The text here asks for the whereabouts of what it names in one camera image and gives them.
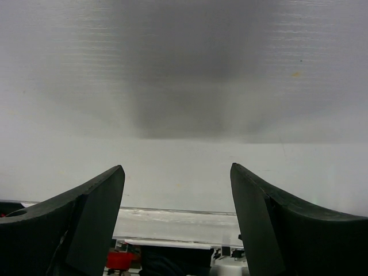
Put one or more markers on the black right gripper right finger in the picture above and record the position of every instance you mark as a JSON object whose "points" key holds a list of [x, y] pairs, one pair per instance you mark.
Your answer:
{"points": [[286, 235]]}

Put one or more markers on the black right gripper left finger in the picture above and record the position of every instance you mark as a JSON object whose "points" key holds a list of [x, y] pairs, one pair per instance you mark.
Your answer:
{"points": [[68, 234]]}

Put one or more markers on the red box in background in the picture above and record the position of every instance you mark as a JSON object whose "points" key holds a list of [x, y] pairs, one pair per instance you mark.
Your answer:
{"points": [[119, 260]]}

